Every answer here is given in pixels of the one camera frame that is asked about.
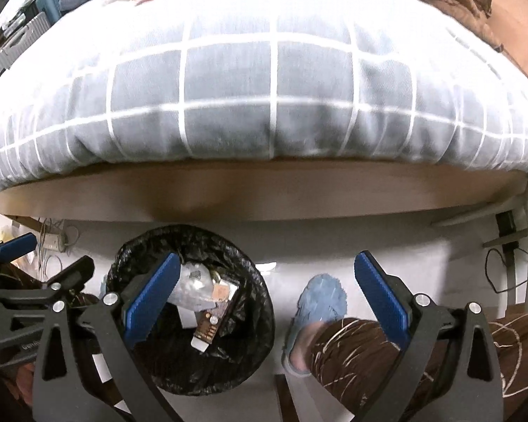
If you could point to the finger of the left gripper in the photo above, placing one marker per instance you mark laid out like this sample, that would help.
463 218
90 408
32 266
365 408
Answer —
75 276
17 247

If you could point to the white paper bag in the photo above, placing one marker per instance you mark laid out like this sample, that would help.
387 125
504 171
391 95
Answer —
199 288

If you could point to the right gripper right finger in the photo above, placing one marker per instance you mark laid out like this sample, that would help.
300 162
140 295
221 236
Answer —
468 383

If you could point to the wooden bed frame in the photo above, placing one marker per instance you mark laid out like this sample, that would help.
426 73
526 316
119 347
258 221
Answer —
257 191

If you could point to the grey suitcase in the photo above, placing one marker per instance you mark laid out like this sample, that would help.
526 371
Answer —
21 40

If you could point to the grey checked bed sheet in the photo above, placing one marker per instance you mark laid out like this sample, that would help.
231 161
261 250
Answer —
170 80

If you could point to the brown cigarette box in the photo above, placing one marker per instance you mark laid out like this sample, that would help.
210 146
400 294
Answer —
208 324

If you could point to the black lined trash bin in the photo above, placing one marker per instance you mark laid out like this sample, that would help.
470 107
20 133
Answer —
245 337

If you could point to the blue fuzzy slipper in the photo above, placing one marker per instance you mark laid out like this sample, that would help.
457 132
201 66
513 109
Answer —
322 302

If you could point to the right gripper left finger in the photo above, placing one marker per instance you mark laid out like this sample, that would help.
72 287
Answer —
118 322

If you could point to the teal plastic stool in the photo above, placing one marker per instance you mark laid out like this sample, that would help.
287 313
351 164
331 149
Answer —
50 8

